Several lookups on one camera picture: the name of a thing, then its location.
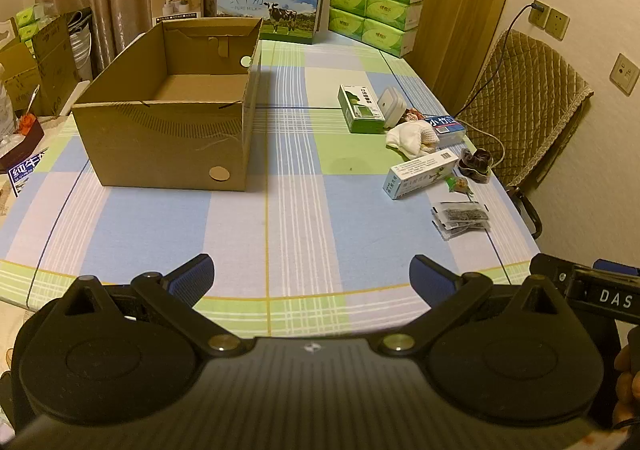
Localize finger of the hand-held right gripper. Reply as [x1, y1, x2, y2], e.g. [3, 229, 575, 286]
[593, 258, 640, 277]
[530, 253, 584, 299]

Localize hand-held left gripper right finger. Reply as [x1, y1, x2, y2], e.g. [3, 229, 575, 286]
[377, 254, 569, 356]

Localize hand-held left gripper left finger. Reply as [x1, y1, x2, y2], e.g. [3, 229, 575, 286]
[54, 253, 255, 359]

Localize green candy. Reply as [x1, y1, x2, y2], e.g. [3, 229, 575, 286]
[444, 175, 474, 195]

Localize blue white toothpaste box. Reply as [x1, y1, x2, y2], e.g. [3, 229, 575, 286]
[382, 151, 461, 201]

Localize brown cardboard box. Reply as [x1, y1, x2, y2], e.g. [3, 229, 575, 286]
[71, 16, 264, 192]

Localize white cloth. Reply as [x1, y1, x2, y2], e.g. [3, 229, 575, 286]
[385, 120, 439, 160]

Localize blue labelled clear pack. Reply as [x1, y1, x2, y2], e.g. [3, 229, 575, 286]
[422, 114, 467, 149]

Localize green medicine box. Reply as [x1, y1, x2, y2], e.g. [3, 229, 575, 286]
[337, 84, 387, 134]

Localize person's right hand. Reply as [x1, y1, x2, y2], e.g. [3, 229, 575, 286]
[613, 343, 640, 427]

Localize checked tablecloth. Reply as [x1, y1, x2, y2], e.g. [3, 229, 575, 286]
[0, 39, 542, 334]

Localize quilted beige chair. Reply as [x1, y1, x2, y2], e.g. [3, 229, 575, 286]
[456, 29, 595, 189]

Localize flat blue milk carton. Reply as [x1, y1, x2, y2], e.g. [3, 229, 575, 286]
[7, 149, 49, 199]

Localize dark red box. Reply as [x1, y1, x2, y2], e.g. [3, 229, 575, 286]
[0, 114, 46, 172]

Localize metal spoon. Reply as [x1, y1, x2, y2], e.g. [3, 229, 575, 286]
[22, 84, 41, 131]

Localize cardboard carton with white bag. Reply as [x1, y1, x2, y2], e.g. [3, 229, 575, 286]
[31, 8, 95, 115]

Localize cardboard carton with white flap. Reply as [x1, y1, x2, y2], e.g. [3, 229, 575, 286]
[0, 18, 44, 114]

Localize wooden door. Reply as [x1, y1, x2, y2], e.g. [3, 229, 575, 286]
[387, 0, 527, 117]

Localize white appliance box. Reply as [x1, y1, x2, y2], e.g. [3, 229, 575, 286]
[150, 0, 204, 29]

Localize stack of green tissue packs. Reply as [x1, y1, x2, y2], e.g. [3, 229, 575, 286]
[327, 0, 429, 59]

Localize blue milk gift box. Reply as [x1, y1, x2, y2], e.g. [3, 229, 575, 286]
[216, 0, 325, 42]

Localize small green tissue packs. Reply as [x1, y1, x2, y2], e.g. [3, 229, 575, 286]
[15, 4, 56, 42]

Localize beige wall plate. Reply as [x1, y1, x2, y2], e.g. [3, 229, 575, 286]
[609, 53, 640, 96]

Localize black power cable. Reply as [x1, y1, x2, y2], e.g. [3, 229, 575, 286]
[450, 3, 546, 119]

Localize empty wall socket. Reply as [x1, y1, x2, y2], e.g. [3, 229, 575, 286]
[544, 9, 571, 42]

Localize wall socket with plug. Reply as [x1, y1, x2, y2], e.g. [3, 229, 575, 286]
[528, 0, 551, 29]

